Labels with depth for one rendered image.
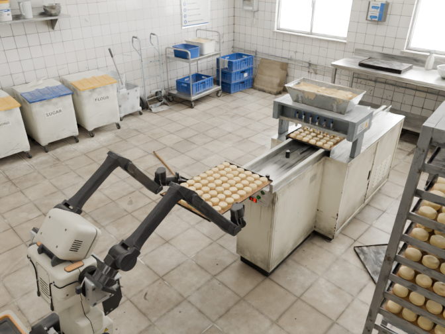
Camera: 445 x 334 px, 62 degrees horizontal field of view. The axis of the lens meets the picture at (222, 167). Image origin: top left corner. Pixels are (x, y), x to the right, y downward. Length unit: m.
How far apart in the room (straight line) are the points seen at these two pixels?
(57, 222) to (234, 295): 1.69
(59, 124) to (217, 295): 3.23
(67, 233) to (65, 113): 3.76
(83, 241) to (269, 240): 1.57
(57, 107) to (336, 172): 3.54
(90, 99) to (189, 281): 3.12
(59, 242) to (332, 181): 2.19
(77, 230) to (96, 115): 3.98
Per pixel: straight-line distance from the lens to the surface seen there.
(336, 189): 3.15
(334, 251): 3.43
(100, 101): 5.41
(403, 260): 1.44
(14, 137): 5.09
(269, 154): 2.89
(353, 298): 3.10
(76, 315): 1.85
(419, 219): 1.34
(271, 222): 2.70
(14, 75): 5.61
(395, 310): 1.64
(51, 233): 1.64
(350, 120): 2.89
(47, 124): 5.19
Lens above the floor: 2.23
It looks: 30 degrees down
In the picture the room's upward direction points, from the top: straight up
